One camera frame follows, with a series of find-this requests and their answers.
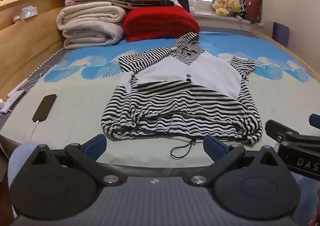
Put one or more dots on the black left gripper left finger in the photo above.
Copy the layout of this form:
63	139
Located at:
57	184

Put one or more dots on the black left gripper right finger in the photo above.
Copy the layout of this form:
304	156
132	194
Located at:
249	184

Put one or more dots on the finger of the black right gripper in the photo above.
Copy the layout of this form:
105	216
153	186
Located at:
314	120
289	137

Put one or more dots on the black white striped hooded top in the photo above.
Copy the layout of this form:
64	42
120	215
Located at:
183	91

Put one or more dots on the black smartphone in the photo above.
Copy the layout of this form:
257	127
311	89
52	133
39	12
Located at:
44	108

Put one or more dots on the blue white patterned bedsheet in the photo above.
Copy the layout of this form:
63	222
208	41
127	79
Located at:
84	81

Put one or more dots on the white power strip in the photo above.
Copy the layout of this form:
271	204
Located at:
12	97

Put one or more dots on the purple box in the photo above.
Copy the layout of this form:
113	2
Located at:
281	34

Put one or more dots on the yellow plush toys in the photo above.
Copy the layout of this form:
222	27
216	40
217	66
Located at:
226	8

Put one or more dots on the wooden bed headboard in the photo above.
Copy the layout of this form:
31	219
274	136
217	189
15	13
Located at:
28	43

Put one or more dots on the cream folded blanket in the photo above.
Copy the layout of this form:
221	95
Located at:
93	24

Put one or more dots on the tissue packet on headboard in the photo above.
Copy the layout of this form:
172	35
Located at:
28	12

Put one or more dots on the red folded blanket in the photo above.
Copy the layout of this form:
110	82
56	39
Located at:
158	22

